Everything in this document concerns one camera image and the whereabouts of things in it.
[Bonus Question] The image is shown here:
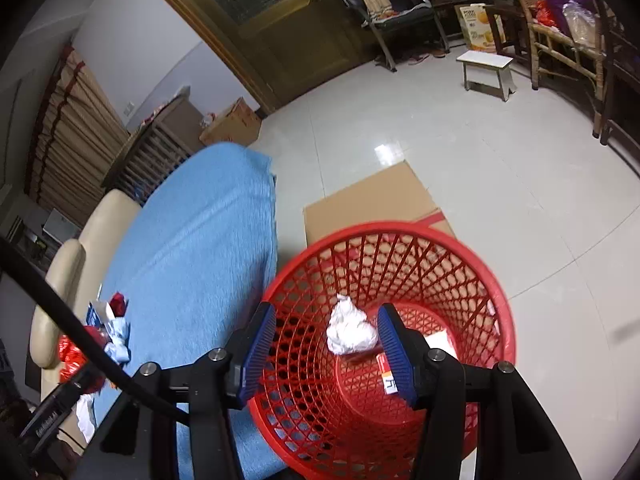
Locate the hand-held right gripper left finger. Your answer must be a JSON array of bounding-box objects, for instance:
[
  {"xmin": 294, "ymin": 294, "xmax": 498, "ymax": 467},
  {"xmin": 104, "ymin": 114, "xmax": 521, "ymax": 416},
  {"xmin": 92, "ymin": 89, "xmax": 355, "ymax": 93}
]
[{"xmin": 75, "ymin": 302, "xmax": 278, "ymax": 480}]

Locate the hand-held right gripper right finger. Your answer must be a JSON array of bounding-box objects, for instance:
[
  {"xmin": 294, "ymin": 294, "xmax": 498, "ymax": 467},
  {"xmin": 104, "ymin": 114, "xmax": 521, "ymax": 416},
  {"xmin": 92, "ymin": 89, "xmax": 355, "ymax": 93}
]
[{"xmin": 376, "ymin": 303, "xmax": 582, "ymax": 480}]

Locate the small orange white packet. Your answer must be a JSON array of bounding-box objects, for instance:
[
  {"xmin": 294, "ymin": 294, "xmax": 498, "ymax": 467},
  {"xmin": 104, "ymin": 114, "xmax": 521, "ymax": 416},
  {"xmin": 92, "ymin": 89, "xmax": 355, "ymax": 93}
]
[{"xmin": 377, "ymin": 352, "xmax": 401, "ymax": 396}]

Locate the white paper ball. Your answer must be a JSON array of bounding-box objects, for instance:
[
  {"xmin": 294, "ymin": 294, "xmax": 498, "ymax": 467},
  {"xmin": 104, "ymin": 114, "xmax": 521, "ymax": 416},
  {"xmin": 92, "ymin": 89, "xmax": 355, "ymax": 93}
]
[{"xmin": 326, "ymin": 294, "xmax": 380, "ymax": 357}]

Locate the red plastic mesh basket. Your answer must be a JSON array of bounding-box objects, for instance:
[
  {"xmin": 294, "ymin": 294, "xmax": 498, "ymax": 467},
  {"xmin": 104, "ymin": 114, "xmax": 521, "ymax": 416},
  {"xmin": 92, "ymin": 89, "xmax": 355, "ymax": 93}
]
[{"xmin": 248, "ymin": 220, "xmax": 516, "ymax": 478}]

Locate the small white paper scrap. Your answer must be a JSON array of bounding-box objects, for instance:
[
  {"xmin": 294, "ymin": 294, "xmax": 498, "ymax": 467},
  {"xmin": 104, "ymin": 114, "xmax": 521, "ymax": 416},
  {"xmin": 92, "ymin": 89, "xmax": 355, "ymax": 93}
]
[{"xmin": 75, "ymin": 392, "xmax": 97, "ymax": 443}]

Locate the shiny red foil wrapper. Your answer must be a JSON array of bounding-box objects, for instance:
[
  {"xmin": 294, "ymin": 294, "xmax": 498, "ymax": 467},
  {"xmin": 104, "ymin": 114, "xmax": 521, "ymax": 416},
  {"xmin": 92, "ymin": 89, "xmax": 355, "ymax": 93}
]
[{"xmin": 57, "ymin": 326, "xmax": 108, "ymax": 393}]

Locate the blue white crumpled wrapper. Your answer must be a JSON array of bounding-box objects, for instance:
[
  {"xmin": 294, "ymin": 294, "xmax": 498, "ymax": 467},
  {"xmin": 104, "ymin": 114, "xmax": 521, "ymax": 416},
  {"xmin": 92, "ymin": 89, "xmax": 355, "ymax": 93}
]
[{"xmin": 87, "ymin": 300, "xmax": 132, "ymax": 365}]

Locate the blue tablecloth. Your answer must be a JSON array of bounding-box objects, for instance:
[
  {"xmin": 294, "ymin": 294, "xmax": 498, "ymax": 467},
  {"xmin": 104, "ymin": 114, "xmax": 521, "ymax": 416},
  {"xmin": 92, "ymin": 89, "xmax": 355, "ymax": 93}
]
[{"xmin": 92, "ymin": 142, "xmax": 288, "ymax": 480}]

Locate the flat cardboard sheet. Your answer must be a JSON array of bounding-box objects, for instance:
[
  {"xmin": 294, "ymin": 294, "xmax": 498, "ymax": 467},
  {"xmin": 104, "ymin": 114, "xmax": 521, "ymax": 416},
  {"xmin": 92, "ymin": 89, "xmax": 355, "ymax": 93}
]
[{"xmin": 303, "ymin": 160, "xmax": 456, "ymax": 251}]

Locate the beige leather sofa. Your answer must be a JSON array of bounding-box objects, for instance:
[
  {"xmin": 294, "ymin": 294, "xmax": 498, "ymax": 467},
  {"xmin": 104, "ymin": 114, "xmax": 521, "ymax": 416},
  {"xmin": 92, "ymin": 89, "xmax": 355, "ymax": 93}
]
[{"xmin": 29, "ymin": 189, "xmax": 143, "ymax": 401}]

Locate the wooden slatted cabinet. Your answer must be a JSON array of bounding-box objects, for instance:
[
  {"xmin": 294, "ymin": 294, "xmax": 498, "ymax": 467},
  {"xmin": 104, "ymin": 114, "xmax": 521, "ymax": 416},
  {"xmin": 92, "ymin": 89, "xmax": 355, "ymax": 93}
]
[{"xmin": 102, "ymin": 85, "xmax": 206, "ymax": 206}]

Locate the brown cardboard box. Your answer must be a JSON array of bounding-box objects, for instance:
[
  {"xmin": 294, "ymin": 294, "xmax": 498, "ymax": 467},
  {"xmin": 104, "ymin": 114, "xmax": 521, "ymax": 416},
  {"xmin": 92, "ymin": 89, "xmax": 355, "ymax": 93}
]
[{"xmin": 199, "ymin": 97, "xmax": 263, "ymax": 148}]

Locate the tan striped curtain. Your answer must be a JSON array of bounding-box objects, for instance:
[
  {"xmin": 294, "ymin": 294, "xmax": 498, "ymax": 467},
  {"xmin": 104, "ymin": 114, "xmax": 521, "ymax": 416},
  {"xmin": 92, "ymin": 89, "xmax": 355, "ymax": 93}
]
[{"xmin": 25, "ymin": 45, "xmax": 130, "ymax": 228}]

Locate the small white stool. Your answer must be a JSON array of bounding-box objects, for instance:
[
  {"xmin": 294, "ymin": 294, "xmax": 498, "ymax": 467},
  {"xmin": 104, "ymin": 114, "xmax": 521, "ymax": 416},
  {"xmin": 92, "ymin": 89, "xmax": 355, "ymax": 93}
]
[{"xmin": 456, "ymin": 50, "xmax": 518, "ymax": 102}]

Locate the wooden door with glass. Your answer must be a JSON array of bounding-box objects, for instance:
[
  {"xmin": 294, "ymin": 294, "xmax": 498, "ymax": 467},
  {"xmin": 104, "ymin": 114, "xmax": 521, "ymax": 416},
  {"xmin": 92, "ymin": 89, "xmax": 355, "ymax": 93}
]
[{"xmin": 129, "ymin": 0, "xmax": 396, "ymax": 116}]

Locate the orange printed carton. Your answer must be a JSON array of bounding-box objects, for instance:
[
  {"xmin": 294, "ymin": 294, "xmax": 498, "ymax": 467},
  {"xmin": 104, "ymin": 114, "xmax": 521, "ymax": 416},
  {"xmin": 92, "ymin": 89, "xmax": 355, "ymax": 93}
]
[{"xmin": 454, "ymin": 4, "xmax": 503, "ymax": 53}]

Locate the wicker armchair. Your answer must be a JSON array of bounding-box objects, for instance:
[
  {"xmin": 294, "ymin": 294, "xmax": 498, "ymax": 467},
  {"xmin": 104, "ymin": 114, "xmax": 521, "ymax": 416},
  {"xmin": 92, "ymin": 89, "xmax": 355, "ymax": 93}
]
[{"xmin": 515, "ymin": 0, "xmax": 613, "ymax": 111}]

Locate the dark wooden chair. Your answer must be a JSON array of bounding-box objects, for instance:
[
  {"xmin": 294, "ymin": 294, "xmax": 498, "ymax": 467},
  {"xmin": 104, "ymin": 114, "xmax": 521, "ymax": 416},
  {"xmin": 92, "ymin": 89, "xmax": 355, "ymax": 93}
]
[
  {"xmin": 485, "ymin": 4, "xmax": 531, "ymax": 63},
  {"xmin": 592, "ymin": 5, "xmax": 640, "ymax": 146}
]

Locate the red plastic bag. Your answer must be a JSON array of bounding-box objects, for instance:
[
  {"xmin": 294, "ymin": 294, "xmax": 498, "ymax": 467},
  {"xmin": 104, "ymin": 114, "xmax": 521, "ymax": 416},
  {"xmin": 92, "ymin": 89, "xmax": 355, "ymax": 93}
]
[{"xmin": 532, "ymin": 1, "xmax": 556, "ymax": 27}]

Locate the clear plastic bag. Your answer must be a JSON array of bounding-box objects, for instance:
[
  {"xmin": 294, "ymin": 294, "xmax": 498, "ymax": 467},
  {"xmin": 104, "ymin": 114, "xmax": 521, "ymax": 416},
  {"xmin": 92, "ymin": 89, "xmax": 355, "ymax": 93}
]
[{"xmin": 562, "ymin": 1, "xmax": 598, "ymax": 43}]

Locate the purple cushion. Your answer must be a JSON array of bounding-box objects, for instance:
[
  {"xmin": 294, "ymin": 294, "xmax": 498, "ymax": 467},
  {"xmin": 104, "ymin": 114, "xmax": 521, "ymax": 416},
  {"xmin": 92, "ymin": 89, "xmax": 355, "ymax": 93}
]
[{"xmin": 537, "ymin": 0, "xmax": 598, "ymax": 36}]

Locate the black cable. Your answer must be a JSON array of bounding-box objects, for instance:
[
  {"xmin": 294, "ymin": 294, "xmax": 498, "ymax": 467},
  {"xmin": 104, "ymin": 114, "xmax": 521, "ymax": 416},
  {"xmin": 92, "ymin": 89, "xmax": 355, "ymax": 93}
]
[{"xmin": 0, "ymin": 235, "xmax": 193, "ymax": 426}]

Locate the black metal frame chair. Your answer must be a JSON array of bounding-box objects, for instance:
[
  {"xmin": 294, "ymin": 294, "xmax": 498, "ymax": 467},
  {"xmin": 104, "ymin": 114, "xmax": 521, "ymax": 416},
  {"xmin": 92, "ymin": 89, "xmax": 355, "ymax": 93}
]
[{"xmin": 332, "ymin": 0, "xmax": 451, "ymax": 72}]

